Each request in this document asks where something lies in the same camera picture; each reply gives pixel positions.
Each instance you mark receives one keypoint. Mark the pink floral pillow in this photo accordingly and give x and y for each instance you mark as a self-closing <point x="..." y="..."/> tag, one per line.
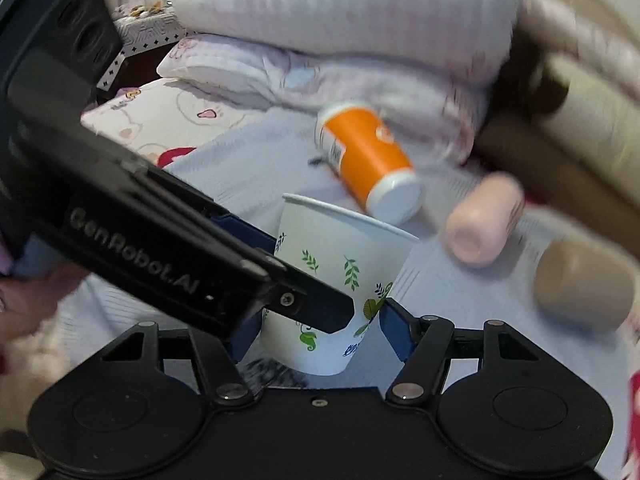
<point x="558" y="28"/>

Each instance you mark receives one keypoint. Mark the brown pillow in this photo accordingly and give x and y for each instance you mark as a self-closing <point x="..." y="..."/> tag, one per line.
<point x="511" y="140"/>

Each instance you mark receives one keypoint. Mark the taupe plastic cup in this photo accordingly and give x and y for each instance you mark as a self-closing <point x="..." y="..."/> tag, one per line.
<point x="583" y="286"/>

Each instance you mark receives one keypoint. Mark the cream folded blanket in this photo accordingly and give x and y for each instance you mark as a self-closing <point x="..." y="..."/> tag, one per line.
<point x="595" y="122"/>

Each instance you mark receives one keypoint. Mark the pink plastic cup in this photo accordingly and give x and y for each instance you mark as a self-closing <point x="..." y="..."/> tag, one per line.
<point x="476" y="231"/>

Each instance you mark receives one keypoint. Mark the white leaf-print paper cup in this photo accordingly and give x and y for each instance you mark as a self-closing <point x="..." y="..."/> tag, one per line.
<point x="353" y="253"/>

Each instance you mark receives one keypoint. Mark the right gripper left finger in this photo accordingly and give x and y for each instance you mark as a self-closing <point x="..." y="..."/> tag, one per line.
<point x="214" y="362"/>

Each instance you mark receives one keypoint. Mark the person's hand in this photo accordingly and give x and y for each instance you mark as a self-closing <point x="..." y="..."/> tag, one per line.
<point x="32" y="286"/>

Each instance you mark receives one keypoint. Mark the bear print bed sheet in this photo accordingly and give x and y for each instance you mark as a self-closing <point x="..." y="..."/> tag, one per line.
<point x="166" y="119"/>

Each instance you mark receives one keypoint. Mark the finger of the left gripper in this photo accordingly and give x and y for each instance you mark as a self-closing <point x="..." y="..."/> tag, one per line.
<point x="302" y="298"/>
<point x="245" y="232"/>

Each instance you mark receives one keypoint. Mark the bedside table with cloth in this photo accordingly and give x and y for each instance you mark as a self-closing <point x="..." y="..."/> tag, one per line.
<point x="144" y="25"/>

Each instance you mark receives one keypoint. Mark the orange paper cup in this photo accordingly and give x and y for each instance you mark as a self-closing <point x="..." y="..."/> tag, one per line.
<point x="362" y="151"/>

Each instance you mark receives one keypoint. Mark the light blue cloth mat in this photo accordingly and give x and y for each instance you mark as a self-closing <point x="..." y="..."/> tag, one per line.
<point x="247" y="170"/>

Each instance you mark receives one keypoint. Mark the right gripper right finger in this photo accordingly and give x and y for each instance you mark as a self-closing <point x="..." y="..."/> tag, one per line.
<point x="421" y="345"/>

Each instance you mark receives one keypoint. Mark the pink checkered folded quilt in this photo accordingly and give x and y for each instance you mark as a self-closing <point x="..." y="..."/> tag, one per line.
<point x="424" y="65"/>

